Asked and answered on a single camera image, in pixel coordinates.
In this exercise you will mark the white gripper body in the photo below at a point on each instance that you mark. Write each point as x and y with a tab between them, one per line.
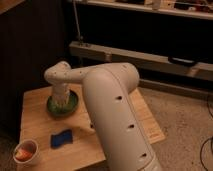
60	95

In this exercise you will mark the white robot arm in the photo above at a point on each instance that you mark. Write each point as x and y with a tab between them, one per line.
106	89

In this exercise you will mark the blue sponge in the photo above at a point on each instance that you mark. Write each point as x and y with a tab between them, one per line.
57	140

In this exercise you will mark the white cup with orange contents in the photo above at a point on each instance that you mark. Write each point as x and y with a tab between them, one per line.
27	153

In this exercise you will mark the thin metal pole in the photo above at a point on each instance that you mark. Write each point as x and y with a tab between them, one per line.
79	37

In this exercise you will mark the white shelf ledge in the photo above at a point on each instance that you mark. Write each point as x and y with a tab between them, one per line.
155	6

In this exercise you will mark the grey metal rail bench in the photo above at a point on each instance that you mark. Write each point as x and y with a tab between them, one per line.
141	60

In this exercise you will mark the black handle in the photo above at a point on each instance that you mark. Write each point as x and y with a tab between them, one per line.
182	62

